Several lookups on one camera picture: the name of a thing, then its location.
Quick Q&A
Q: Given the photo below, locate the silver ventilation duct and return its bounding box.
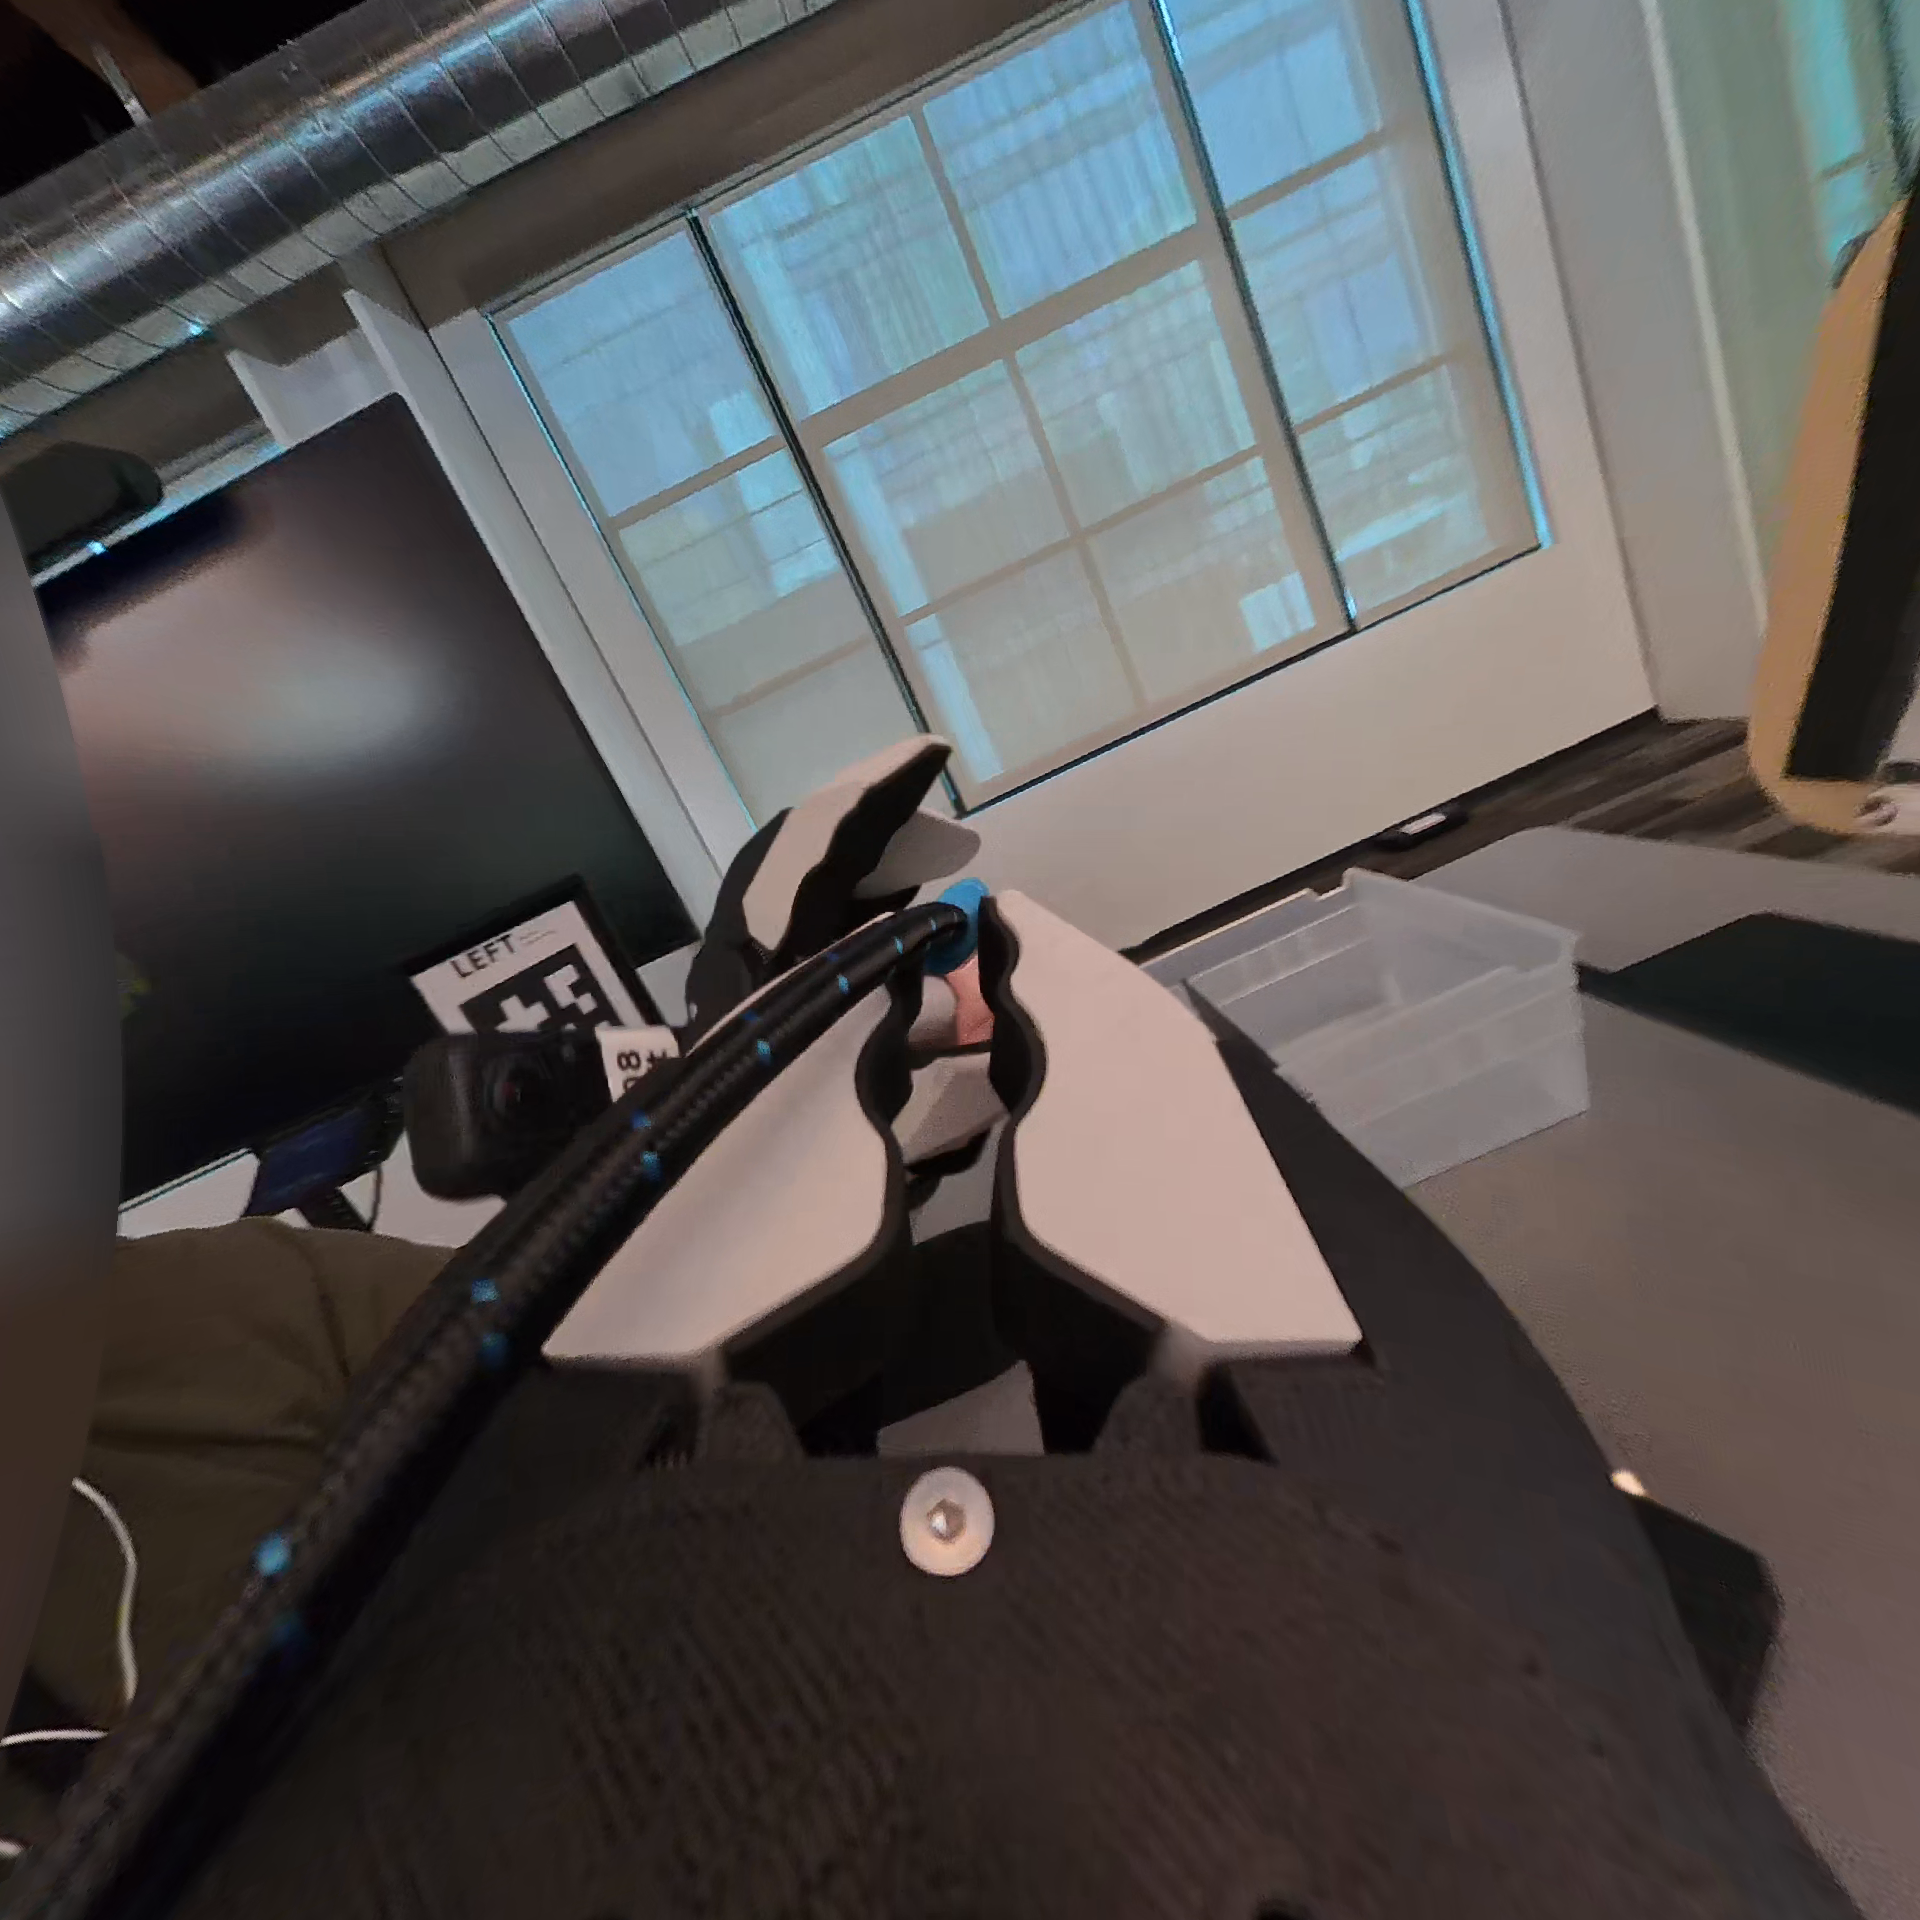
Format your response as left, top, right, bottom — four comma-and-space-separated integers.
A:
0, 0, 1165, 441

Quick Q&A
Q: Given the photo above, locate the tan framed sign stand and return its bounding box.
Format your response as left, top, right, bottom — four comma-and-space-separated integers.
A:
1747, 192, 1920, 836

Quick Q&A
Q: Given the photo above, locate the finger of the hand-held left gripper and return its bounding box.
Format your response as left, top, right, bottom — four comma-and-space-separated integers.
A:
742, 735, 963, 966
816, 814, 990, 966

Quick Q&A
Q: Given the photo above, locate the dark rounded object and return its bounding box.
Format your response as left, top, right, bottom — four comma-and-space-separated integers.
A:
0, 442, 164, 584

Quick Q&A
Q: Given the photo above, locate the large black monitor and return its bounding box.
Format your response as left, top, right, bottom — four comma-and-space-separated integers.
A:
31, 395, 709, 1207

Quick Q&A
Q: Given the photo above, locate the white framed window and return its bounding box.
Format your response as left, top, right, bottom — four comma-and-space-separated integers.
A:
493, 0, 1550, 812

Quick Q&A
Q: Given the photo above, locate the thin white cable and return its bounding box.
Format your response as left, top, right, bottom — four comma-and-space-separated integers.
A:
0, 1477, 145, 1758

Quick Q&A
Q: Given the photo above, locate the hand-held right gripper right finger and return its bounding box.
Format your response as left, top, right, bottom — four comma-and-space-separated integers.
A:
979, 889, 1369, 1375

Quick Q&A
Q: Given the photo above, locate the olive green clothing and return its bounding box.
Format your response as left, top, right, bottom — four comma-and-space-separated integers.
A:
31, 1215, 499, 1729

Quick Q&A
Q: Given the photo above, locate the clear plastic bin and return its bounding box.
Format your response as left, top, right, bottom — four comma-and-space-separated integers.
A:
1147, 867, 1593, 1190

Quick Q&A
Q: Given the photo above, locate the dark desk mat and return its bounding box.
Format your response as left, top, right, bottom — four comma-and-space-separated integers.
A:
1575, 912, 1920, 1124

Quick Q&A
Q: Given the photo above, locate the small device blue screen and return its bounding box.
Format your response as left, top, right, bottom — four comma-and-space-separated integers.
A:
240, 1107, 397, 1221

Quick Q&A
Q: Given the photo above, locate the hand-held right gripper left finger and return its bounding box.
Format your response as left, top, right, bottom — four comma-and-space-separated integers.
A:
542, 923, 928, 1380

